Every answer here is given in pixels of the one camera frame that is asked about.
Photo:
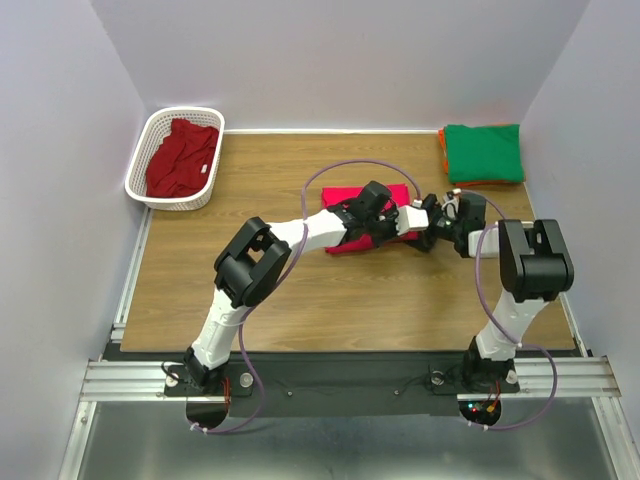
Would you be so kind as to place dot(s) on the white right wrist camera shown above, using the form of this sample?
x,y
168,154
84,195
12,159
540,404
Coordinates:
x,y
451,201

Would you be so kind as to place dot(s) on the folded orange t shirt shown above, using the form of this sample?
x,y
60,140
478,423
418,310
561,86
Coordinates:
x,y
442,145

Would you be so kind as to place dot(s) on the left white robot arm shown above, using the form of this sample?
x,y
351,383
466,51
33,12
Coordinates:
x,y
249,268

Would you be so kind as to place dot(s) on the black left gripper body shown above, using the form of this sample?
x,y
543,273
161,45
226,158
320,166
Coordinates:
x,y
381,227

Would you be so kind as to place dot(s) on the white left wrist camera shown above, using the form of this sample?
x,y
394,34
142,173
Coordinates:
x,y
411,219

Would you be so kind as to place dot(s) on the white perforated plastic basket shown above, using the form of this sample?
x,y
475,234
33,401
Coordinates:
x,y
155,130

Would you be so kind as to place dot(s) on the aluminium frame rail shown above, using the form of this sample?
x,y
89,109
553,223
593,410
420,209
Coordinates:
x,y
113,381

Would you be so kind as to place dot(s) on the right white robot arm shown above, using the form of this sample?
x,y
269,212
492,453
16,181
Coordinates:
x,y
534,267

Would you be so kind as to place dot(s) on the dark red t shirt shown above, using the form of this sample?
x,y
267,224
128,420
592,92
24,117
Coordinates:
x,y
181,165

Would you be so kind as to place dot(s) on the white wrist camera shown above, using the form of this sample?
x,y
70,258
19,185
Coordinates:
x,y
451,201
411,219

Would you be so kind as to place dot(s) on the bright pink t shirt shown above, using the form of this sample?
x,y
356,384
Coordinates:
x,y
355,205

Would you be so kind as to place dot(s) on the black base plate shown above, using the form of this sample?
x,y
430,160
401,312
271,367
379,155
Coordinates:
x,y
338,384

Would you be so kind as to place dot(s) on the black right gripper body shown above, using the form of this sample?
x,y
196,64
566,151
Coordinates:
x,y
445,230

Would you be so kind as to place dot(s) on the folded green t shirt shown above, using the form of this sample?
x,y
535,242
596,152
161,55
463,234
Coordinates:
x,y
482,152

